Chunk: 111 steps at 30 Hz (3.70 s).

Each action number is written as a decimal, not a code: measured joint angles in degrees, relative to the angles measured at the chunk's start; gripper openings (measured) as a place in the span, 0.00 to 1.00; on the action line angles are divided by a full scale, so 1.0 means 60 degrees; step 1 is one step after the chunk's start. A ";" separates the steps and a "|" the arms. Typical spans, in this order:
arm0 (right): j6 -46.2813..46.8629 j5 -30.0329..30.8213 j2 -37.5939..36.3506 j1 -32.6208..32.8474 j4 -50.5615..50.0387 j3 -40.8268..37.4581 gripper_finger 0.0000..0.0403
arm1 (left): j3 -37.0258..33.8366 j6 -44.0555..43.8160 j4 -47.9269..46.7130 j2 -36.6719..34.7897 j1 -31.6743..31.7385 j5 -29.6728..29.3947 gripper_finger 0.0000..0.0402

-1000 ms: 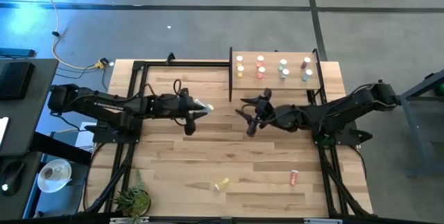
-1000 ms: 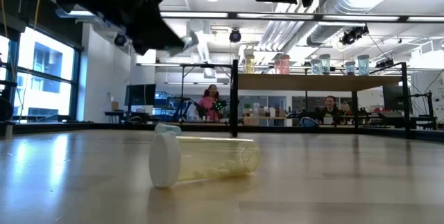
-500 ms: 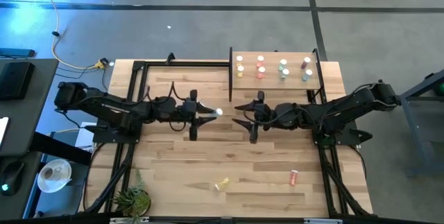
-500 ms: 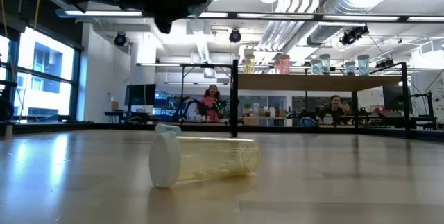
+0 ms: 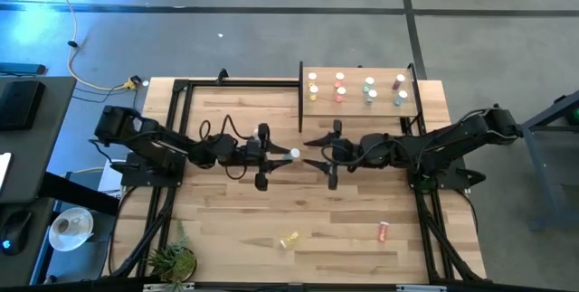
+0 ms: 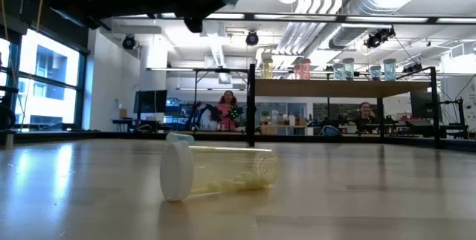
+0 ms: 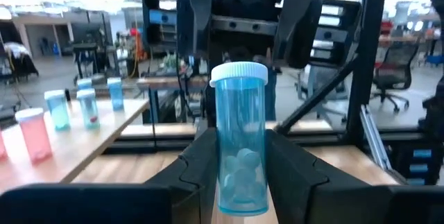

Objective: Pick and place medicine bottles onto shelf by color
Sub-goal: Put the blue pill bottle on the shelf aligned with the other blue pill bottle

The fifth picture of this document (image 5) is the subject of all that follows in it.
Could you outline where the black rectangular box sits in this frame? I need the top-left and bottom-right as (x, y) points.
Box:
(0, 79), (47, 131)

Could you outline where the dark blue metal cart frame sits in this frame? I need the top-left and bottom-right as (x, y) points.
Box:
(519, 88), (579, 232)

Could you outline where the potted succulent plant black pot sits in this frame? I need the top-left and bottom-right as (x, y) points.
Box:
(147, 221), (199, 287)

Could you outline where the black desk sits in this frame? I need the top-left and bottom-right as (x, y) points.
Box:
(0, 76), (121, 292)

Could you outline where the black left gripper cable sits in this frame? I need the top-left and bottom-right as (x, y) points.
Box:
(198, 114), (254, 181)

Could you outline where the dark blue flat bar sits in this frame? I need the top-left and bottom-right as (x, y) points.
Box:
(0, 61), (47, 77)

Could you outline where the white paper sheet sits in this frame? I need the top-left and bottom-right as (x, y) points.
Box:
(97, 158), (126, 201)

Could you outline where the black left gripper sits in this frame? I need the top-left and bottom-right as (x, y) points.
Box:
(233, 123), (294, 193)

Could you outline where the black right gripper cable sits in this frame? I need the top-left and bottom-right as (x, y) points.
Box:
(318, 140), (408, 174)

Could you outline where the yellow black power plug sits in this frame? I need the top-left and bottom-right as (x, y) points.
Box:
(122, 74), (142, 92)

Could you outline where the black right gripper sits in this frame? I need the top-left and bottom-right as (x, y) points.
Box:
(301, 119), (399, 190)

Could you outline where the white round bowl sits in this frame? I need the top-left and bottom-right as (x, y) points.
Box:
(47, 206), (95, 253)

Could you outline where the black computer mouse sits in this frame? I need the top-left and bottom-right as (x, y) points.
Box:
(0, 209), (35, 257)

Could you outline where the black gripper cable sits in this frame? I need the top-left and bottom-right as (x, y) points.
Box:
(318, 140), (408, 174)
(198, 114), (254, 181)

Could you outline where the wooden shelf black metal frame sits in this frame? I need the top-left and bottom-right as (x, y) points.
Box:
(298, 61), (424, 134)

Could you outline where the yellow floor cable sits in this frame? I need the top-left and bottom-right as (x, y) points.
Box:
(39, 0), (132, 92)

